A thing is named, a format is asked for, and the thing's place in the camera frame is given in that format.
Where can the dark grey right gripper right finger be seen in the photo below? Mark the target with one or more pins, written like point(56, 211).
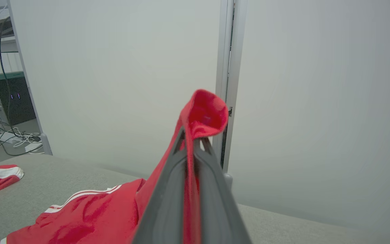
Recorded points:
point(218, 217)

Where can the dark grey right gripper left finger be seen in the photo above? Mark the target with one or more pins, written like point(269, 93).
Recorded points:
point(164, 210)

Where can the red t-shirt with white sleeves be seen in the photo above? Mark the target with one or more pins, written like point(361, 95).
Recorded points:
point(90, 217)

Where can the white power strip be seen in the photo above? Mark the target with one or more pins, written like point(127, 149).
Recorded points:
point(32, 146)

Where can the black computer case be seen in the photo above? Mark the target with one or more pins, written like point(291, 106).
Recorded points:
point(15, 108)

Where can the metal shelf rack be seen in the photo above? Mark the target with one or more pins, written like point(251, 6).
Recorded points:
point(8, 45)

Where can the grey partition frame post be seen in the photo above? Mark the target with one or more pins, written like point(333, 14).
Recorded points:
point(46, 145)

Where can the grey double partition post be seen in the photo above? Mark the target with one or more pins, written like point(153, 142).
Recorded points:
point(237, 51)

